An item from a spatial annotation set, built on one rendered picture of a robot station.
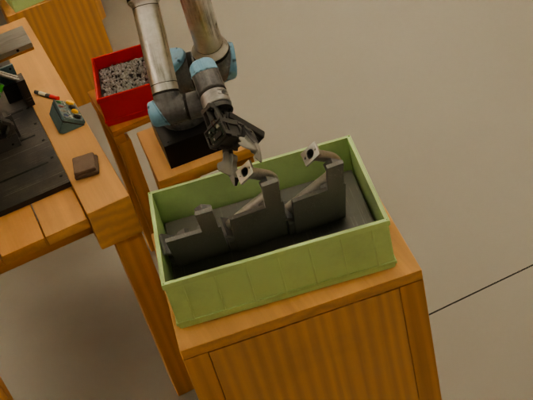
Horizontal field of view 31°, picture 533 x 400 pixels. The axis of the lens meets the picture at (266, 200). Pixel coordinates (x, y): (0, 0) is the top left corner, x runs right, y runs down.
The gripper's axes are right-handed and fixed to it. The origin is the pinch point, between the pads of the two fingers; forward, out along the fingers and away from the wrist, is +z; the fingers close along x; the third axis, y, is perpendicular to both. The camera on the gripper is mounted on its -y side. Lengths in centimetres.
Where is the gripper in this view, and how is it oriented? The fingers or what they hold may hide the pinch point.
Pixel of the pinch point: (249, 171)
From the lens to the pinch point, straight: 246.5
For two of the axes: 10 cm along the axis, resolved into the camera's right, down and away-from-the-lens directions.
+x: 6.1, -5.5, -5.7
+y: -7.2, -0.9, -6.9
